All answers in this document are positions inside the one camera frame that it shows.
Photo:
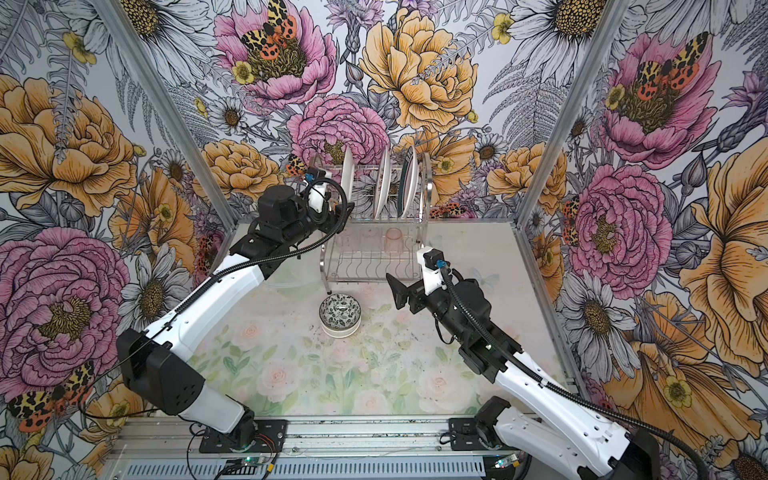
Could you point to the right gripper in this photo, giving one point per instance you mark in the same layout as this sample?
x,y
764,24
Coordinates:
x,y
402,293

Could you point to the green circuit board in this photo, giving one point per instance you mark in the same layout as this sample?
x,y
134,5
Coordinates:
x,y
251,462

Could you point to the clear plastic lid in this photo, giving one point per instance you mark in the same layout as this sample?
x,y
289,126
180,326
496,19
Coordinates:
x,y
295,277

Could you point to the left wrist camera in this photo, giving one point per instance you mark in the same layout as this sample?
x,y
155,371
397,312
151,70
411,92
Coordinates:
x,y
315,190

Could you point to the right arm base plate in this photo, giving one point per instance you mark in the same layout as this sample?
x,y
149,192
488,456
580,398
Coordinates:
x,y
463,434

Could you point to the green rimmed plate right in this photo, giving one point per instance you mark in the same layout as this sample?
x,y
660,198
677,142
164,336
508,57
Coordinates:
x,y
408,182

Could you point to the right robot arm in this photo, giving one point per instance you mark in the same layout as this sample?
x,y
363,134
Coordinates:
x,y
489,352

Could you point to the pink drinking glass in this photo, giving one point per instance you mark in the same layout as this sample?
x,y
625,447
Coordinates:
x,y
394,243

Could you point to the cream white bowl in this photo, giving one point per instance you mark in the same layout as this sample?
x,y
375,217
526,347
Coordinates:
x,y
340,333

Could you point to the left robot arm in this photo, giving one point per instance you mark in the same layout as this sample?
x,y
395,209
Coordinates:
x,y
154,362

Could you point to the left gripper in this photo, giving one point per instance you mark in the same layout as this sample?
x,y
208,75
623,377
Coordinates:
x,y
335,220

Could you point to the chrome two-tier dish rack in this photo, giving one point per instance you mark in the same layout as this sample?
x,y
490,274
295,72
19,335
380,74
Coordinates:
x,y
357,254

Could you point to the pink patterned bowl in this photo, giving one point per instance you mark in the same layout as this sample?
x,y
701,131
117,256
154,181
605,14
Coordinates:
x,y
340,311

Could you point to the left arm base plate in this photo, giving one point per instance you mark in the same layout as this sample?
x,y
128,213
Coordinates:
x,y
252,436

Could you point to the aluminium front rail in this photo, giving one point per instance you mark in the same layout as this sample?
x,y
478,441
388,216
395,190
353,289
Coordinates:
x,y
360,438

